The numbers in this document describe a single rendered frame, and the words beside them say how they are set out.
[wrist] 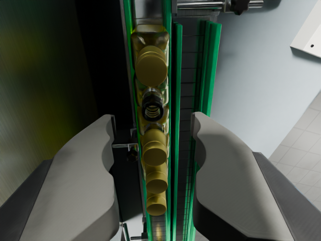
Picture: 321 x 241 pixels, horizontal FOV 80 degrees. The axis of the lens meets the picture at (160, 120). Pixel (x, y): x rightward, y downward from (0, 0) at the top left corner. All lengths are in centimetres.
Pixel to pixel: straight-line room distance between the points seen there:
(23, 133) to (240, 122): 70
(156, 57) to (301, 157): 223
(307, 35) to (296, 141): 155
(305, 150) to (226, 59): 178
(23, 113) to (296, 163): 234
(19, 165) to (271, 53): 69
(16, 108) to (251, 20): 61
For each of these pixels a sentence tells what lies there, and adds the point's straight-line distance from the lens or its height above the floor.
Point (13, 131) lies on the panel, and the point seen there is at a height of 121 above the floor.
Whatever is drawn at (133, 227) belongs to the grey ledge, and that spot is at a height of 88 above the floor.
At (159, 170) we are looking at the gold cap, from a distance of 31.
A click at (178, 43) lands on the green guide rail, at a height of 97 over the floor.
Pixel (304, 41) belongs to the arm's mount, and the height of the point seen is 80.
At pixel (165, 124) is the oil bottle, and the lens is 32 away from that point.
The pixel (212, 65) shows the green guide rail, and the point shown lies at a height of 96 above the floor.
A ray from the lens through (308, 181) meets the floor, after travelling 271.
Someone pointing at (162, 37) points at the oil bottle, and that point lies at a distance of 28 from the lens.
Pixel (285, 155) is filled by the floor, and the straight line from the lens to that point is 224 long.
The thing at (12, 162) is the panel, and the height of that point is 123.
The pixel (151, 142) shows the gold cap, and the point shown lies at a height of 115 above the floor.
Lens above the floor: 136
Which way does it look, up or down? 59 degrees down
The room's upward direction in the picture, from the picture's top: 175 degrees clockwise
